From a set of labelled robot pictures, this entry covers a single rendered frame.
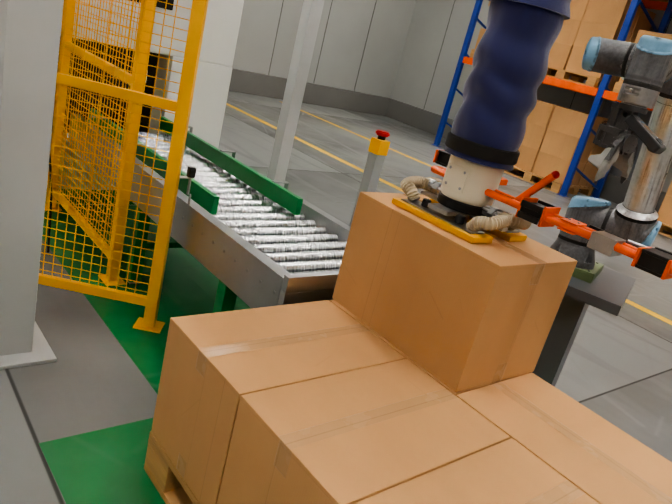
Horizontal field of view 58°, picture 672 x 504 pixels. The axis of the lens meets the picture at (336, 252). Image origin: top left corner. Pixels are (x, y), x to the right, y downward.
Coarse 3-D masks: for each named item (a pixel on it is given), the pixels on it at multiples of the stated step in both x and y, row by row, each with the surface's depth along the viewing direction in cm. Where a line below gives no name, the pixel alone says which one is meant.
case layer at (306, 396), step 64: (192, 320) 178; (256, 320) 187; (320, 320) 198; (192, 384) 167; (256, 384) 155; (320, 384) 162; (384, 384) 170; (512, 384) 189; (192, 448) 169; (256, 448) 144; (320, 448) 137; (384, 448) 143; (448, 448) 149; (512, 448) 156; (576, 448) 163; (640, 448) 171
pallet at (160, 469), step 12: (156, 444) 186; (156, 456) 186; (144, 468) 193; (156, 468) 186; (168, 468) 180; (156, 480) 187; (168, 480) 182; (180, 480) 174; (168, 492) 184; (180, 492) 185; (192, 492) 170
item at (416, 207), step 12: (396, 204) 196; (408, 204) 193; (420, 204) 195; (420, 216) 189; (432, 216) 186; (444, 216) 188; (456, 216) 184; (444, 228) 182; (456, 228) 180; (468, 240) 176; (480, 240) 177
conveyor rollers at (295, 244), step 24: (168, 144) 380; (216, 168) 347; (216, 192) 308; (240, 192) 318; (216, 216) 271; (240, 216) 279; (264, 216) 288; (288, 216) 297; (264, 240) 258; (288, 240) 266; (312, 240) 275; (336, 240) 285; (288, 264) 236; (312, 264) 244; (336, 264) 252
